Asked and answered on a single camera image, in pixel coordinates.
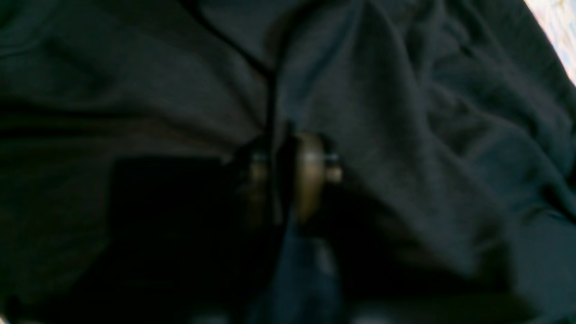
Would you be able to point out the patterned tablecloth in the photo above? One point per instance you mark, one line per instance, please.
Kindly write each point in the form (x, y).
(558, 20)

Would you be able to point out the black t-shirt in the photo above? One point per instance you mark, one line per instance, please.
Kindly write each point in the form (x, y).
(454, 121)

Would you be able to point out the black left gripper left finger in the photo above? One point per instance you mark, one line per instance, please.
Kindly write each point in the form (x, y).
(251, 174)

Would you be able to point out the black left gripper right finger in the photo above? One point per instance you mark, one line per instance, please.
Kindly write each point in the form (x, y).
(310, 164)

